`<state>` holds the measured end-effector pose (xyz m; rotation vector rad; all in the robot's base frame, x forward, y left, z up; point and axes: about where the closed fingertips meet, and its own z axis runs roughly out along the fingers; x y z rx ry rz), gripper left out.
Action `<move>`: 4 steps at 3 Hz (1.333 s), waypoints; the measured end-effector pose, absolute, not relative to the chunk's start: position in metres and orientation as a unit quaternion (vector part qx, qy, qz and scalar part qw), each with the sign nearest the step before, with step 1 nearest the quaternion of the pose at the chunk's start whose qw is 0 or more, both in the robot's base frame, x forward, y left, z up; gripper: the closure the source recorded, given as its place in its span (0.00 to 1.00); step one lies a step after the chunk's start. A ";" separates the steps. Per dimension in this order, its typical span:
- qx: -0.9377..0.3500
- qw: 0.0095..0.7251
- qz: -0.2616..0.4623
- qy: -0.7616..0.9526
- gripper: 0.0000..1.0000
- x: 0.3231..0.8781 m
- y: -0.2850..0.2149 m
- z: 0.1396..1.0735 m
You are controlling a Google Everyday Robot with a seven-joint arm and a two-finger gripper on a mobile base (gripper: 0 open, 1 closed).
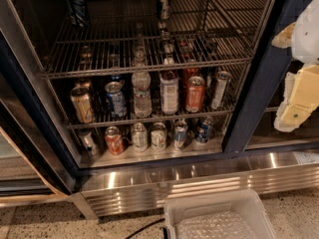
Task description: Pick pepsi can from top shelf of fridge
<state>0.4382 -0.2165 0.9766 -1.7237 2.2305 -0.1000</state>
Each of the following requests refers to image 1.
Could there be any dark blue can bottom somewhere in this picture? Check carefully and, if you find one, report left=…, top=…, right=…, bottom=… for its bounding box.
left=195, top=116, right=212, bottom=143

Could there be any blue pepsi can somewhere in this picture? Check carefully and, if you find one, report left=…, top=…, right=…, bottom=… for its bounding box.
left=65, top=0, right=89, bottom=27

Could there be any red soda can bottom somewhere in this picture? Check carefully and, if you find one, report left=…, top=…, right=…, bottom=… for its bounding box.
left=105, top=126, right=124, bottom=155

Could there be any black cable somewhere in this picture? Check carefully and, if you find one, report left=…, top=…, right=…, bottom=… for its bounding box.
left=124, top=217, right=166, bottom=239

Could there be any stainless fridge base grille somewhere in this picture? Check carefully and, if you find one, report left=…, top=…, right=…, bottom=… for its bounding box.
left=81, top=149, right=319, bottom=217

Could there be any top wire shelf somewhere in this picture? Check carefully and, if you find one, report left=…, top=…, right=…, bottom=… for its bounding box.
left=42, top=0, right=267, bottom=79

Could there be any silver slim can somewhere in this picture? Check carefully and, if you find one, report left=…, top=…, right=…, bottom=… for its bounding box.
left=211, top=71, right=232, bottom=110

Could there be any blue soda can middle shelf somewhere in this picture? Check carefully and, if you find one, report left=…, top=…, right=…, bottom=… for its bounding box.
left=105, top=82, right=127, bottom=119

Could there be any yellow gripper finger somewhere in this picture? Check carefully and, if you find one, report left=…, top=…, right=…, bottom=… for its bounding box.
left=271, top=23, right=295, bottom=49
left=274, top=64, right=319, bottom=132

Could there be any clear water bottle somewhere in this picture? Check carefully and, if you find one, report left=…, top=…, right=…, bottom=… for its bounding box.
left=132, top=48, right=152, bottom=118

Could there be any open fridge glass door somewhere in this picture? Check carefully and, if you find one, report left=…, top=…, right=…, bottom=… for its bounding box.
left=0, top=36, right=74, bottom=207

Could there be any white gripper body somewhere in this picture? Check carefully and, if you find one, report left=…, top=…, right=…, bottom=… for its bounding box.
left=291, top=0, right=319, bottom=64

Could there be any dark blue fridge frame post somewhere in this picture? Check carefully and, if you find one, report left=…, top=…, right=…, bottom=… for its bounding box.
left=222, top=0, right=311, bottom=153

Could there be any orange soda can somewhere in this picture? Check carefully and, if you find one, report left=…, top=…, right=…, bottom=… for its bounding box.
left=185, top=76, right=205, bottom=113

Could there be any pale green can bottom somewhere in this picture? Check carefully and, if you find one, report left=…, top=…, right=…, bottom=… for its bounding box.
left=131, top=122, right=149, bottom=152

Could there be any silver can bottom left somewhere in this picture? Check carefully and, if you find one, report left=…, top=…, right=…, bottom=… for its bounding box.
left=78, top=128, right=99, bottom=156

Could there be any white plastic bin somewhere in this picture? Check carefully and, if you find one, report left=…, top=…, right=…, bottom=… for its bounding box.
left=164, top=189, right=277, bottom=239

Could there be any wire shelf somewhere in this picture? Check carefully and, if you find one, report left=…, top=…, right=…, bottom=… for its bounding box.
left=42, top=0, right=267, bottom=79
left=66, top=63, right=248, bottom=130

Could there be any gold soda can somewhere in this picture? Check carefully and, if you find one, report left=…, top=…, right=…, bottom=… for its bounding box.
left=70, top=87, right=95, bottom=123

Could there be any white green can bottom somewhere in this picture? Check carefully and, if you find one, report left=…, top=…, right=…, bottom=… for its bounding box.
left=151, top=122, right=166, bottom=151

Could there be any middle wire shelf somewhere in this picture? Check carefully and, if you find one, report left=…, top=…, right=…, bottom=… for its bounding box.
left=66, top=63, right=248, bottom=130

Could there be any blue silver can bottom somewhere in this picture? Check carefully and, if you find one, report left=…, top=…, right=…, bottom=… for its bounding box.
left=173, top=119, right=188, bottom=149

